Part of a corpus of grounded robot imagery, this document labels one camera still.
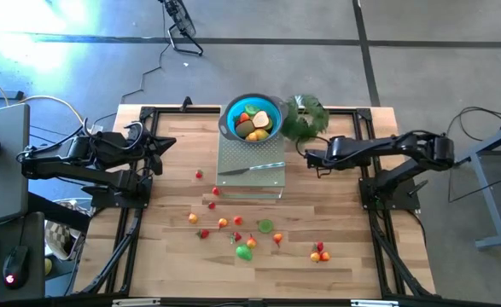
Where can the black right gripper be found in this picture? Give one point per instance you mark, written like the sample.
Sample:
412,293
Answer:
320,160

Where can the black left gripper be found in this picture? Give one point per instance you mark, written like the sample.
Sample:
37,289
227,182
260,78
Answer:
141,147

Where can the toy kiwi half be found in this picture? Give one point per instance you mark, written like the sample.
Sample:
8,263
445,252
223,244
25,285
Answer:
265,226
269,125

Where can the silver table knife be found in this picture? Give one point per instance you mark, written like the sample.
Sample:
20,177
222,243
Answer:
250,168

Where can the small orange toy fruit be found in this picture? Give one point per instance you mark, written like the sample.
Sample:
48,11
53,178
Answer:
252,137
315,256

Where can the red toy apple half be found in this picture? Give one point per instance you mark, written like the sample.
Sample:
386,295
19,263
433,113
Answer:
260,119

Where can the blue collapsible colander bowl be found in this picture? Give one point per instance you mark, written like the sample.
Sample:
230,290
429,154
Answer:
232,111

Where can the red orange toy persimmon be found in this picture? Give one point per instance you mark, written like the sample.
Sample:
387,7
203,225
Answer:
277,238

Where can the red orange toy fruit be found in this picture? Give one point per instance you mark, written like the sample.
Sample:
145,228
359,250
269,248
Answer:
325,256

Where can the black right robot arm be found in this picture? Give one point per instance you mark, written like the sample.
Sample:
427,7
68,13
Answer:
403,147

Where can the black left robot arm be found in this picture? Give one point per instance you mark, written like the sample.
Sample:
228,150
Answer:
62,166

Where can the potted green plant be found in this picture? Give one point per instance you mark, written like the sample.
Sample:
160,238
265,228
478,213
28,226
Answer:
305,128

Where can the grey power adapter box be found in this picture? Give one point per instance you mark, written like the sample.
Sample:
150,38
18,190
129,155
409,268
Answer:
97,128

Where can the orange toy peach with stem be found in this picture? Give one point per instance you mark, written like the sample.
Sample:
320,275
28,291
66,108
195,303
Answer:
223,222

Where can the red toy tomato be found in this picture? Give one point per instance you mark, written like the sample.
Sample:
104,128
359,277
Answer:
237,220

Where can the orange yellow toy pear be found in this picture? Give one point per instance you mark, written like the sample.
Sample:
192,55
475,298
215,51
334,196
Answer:
251,242

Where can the green toy pear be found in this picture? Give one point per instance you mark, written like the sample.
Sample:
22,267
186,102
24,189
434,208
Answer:
244,252

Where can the beige checkered cushion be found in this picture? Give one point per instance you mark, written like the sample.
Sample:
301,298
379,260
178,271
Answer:
60,239

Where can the black floor fan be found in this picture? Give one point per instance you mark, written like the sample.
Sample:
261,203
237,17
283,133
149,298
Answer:
182,19

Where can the black desk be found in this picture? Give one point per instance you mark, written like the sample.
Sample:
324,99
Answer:
32,239

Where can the small yellow object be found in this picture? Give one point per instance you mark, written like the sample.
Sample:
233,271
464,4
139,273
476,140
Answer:
48,266

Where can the grey desk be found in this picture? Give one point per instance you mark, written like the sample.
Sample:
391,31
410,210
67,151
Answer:
2,183

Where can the grey floor bar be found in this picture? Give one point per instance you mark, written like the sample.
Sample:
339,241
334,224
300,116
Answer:
2,94

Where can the black computer mouse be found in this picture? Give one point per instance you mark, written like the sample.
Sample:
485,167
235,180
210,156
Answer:
15,264

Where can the black clamp mount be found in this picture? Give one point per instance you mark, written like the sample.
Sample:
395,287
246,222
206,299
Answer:
186,104

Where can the black aluminium table frame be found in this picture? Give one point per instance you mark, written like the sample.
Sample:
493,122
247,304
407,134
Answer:
363,114

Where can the silver metal bracket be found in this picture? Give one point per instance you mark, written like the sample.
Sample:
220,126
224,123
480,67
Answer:
137,302
376,303

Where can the blue grey table frame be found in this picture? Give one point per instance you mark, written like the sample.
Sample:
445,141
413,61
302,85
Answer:
492,200

